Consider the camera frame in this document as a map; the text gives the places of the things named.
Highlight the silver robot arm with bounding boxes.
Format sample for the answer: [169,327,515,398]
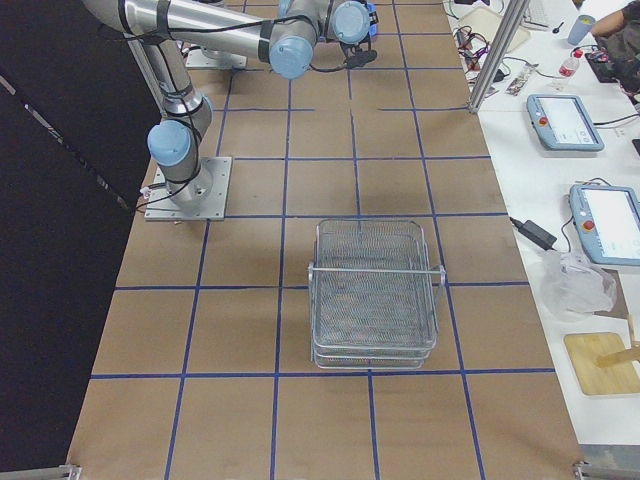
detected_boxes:
[84,1,337,219]
[278,0,370,45]

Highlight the black power adapter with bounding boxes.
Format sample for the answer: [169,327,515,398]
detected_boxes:
[510,218,557,251]

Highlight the clear plastic bag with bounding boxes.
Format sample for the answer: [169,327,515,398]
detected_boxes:
[540,251,617,314]

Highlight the far teach pendant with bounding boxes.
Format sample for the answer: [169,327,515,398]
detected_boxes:
[526,94,605,152]

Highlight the teach pendant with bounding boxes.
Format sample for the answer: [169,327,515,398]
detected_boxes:
[526,94,605,152]
[569,184,639,267]

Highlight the wooden cutting board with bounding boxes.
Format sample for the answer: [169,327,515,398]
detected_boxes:
[564,332,639,396]

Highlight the near teach pendant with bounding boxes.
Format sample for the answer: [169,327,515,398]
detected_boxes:
[569,184,639,267]

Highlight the red capped bottle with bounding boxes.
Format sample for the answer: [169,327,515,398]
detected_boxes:
[558,49,583,80]

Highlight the blue cup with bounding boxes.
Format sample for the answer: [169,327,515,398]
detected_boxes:
[567,15,596,46]

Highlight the wire mesh shelf basket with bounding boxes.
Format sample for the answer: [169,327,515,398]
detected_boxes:
[308,218,446,370]

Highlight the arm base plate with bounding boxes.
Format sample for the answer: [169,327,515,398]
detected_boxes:
[186,48,247,70]
[144,157,233,221]

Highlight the black braided cable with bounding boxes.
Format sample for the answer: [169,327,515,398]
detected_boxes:
[307,39,379,74]

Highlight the aluminium frame post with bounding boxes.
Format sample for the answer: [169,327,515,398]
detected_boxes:
[468,0,531,114]

